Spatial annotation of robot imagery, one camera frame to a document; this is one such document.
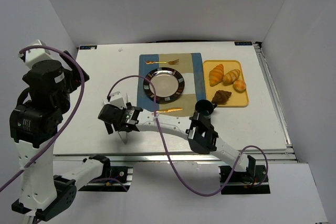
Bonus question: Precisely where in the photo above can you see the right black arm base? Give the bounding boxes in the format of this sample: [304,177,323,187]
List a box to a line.
[221,165,271,195]

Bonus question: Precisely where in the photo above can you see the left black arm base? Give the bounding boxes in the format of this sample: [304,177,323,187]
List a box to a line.
[79,155,131,192]

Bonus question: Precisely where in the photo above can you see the brown chocolate croissant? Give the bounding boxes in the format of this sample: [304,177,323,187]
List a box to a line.
[211,90,232,105]

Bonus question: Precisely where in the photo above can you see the right blue corner label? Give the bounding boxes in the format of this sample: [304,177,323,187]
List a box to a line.
[234,41,253,46]

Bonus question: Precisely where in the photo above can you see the silver metal tongs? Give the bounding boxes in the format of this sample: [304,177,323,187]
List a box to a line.
[101,92,130,145]

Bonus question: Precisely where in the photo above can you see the dark green mug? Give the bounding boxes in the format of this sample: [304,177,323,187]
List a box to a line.
[195,100,217,120]

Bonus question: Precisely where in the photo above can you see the left blue corner label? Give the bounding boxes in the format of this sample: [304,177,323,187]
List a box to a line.
[79,45,97,50]

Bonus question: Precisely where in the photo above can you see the golden striped bread roll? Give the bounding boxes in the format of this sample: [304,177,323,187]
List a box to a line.
[223,69,240,84]

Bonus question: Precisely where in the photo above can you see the small round bun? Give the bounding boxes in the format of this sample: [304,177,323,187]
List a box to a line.
[233,80,247,93]

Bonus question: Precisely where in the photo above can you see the gold knife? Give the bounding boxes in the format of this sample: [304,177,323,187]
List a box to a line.
[157,107,183,113]

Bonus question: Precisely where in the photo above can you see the blue and tan placemat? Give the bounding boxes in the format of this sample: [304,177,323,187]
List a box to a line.
[136,52,206,117]

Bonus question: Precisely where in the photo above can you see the aluminium table frame rail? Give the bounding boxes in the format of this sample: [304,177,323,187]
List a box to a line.
[52,152,300,164]

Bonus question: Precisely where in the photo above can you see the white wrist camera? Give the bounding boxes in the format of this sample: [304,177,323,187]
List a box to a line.
[18,48,53,69]
[102,91,129,109]

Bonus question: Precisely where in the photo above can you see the blue corner label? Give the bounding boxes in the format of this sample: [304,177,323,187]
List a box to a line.
[234,41,253,46]
[79,45,97,50]

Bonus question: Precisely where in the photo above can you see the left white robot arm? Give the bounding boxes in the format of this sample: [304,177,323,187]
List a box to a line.
[9,49,111,221]

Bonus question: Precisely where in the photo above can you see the orange striped croissant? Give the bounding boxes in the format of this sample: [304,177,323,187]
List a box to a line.
[209,64,224,87]

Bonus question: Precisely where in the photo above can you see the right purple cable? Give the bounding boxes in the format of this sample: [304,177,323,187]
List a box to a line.
[108,74,268,196]

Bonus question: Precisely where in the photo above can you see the striped rim ceramic plate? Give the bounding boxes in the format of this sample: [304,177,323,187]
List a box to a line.
[143,67,185,104]

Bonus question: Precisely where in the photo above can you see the gold fork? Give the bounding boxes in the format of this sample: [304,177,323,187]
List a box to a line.
[145,59,179,65]

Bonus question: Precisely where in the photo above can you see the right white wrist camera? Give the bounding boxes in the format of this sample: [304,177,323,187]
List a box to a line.
[102,91,129,109]

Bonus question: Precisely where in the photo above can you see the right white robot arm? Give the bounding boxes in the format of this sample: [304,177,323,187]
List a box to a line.
[98,103,256,177]

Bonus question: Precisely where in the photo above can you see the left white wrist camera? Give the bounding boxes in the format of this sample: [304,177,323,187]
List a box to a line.
[18,48,53,69]

